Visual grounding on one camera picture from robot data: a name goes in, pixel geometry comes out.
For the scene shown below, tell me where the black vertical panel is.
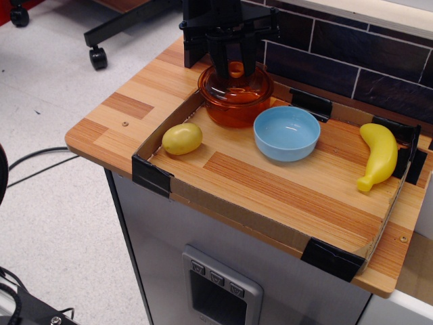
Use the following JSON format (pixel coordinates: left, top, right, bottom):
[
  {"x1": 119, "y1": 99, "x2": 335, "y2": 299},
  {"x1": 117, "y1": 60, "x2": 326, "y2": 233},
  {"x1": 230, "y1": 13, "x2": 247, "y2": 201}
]
[{"x1": 179, "y1": 1, "x2": 215, "y2": 68}]

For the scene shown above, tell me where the black floor cable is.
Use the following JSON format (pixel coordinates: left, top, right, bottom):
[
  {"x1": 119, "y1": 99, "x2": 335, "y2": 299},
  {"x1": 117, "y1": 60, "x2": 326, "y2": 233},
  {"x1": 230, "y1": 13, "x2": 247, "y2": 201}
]
[{"x1": 6, "y1": 146, "x2": 81, "y2": 189}]

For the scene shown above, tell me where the black chair base with caster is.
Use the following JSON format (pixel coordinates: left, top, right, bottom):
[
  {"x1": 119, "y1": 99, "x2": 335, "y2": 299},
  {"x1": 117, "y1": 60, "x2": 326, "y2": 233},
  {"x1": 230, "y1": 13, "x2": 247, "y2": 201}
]
[{"x1": 84, "y1": 1, "x2": 181, "y2": 70}]

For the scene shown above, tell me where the yellow toy banana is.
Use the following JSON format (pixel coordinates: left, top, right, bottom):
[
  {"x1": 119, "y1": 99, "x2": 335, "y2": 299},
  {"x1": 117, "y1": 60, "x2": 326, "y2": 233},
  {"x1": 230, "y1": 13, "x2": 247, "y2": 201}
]
[{"x1": 357, "y1": 123, "x2": 398, "y2": 192}]

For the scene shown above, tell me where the orange transparent pot lid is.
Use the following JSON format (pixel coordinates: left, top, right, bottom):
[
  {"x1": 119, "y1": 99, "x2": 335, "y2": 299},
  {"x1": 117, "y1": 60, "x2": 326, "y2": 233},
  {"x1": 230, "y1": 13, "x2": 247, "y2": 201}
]
[{"x1": 198, "y1": 61, "x2": 274, "y2": 107}]

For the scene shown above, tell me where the light blue bowl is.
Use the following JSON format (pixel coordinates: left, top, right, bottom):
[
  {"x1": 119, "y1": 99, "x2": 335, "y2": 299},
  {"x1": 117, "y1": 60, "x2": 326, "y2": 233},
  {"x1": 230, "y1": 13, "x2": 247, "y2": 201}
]
[{"x1": 253, "y1": 106, "x2": 321, "y2": 163}]

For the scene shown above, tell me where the cardboard fence with black tape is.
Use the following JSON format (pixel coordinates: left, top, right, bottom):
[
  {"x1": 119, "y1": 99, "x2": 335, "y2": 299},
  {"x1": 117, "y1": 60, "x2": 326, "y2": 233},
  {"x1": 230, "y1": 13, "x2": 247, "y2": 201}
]
[{"x1": 131, "y1": 60, "x2": 428, "y2": 282}]

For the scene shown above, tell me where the grey cabinet control panel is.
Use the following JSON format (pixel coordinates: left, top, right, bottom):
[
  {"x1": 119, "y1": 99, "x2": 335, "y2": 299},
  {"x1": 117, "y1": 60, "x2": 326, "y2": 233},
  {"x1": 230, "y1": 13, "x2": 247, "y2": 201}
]
[{"x1": 182, "y1": 245, "x2": 264, "y2": 324}]

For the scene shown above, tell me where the black metal bracket with screw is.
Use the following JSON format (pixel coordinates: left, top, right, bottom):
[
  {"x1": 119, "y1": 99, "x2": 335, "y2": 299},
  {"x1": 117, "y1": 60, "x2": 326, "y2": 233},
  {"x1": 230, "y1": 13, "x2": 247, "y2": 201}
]
[{"x1": 16, "y1": 288, "x2": 78, "y2": 325}]

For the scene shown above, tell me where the orange transparent pot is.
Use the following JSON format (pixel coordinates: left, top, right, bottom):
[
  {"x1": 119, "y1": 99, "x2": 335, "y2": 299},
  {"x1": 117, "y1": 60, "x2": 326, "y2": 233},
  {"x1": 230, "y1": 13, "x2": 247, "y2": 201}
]
[{"x1": 204, "y1": 92, "x2": 271, "y2": 128}]

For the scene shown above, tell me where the yellow toy potato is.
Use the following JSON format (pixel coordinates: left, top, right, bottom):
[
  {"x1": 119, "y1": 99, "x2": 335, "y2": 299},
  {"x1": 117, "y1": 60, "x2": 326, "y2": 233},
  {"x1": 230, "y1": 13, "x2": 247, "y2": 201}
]
[{"x1": 162, "y1": 123, "x2": 203, "y2": 156}]

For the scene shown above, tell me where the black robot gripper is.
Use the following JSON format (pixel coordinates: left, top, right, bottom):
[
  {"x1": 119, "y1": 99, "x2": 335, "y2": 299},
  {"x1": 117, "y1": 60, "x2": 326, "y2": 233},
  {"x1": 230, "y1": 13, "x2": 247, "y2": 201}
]
[{"x1": 178, "y1": 0, "x2": 281, "y2": 78}]

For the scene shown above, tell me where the black caster wheel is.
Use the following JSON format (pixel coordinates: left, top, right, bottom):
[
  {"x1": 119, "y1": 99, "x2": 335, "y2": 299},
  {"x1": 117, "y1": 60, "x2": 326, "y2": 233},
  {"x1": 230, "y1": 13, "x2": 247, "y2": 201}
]
[{"x1": 9, "y1": 6, "x2": 30, "y2": 28}]

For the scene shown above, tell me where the black braided cable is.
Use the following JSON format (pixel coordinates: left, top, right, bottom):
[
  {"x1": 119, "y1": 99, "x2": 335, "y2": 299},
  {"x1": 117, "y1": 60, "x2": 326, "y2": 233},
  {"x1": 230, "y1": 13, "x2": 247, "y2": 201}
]
[{"x1": 0, "y1": 265, "x2": 24, "y2": 325}]

